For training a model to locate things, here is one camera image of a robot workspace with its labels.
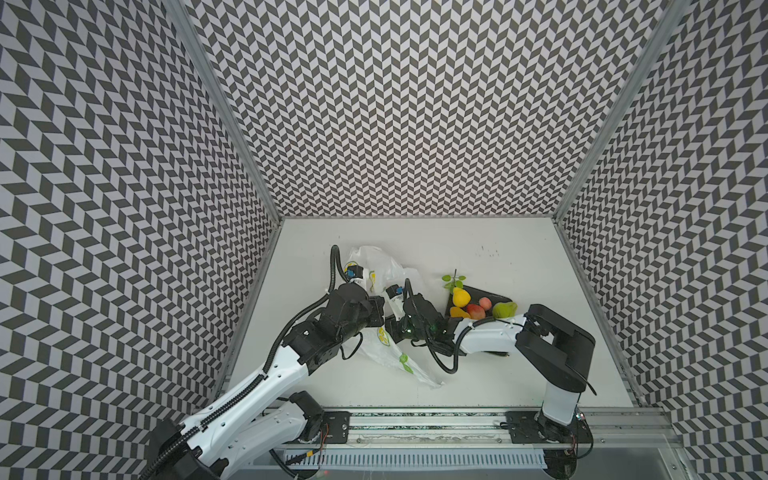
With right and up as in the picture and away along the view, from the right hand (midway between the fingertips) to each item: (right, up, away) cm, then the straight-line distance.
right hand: (374, 334), depth 83 cm
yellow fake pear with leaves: (+26, +9, +8) cm, 28 cm away
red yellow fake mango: (+30, +5, +5) cm, 31 cm away
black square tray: (+32, +9, +12) cm, 35 cm away
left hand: (+3, +11, -8) cm, 14 cm away
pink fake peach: (+34, +7, +8) cm, 35 cm away
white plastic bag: (+2, +18, -6) cm, 19 cm away
